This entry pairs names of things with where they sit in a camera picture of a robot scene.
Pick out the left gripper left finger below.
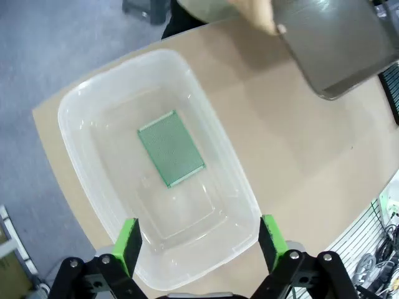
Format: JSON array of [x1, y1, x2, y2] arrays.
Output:
[[50, 217, 148, 299]]

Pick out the dark brown serving tray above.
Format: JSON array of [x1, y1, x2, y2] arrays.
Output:
[[273, 0, 399, 102]]

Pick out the clear plastic storage box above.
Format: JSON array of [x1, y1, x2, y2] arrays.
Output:
[[56, 48, 263, 291]]

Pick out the green perforated PCB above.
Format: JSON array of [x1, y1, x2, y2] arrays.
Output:
[[137, 109, 208, 190]]

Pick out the person in beige shirt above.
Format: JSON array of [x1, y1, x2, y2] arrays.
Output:
[[160, 0, 248, 40]]

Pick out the cardboard box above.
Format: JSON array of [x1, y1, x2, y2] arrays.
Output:
[[0, 229, 32, 294]]

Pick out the white wire mesh panel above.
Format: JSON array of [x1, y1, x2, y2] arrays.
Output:
[[323, 198, 383, 299]]

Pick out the grey chair base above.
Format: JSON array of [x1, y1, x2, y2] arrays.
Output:
[[122, 0, 171, 26]]

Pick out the black slotted PCB rack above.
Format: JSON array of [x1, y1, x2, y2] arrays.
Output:
[[378, 60, 399, 126]]

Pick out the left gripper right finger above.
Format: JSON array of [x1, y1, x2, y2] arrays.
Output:
[[248, 214, 360, 299]]

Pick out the tangled cable bundle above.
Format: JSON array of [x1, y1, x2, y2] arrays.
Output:
[[355, 210, 399, 299]]

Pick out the person's right hand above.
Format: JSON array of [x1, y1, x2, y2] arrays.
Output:
[[227, 0, 288, 37]]

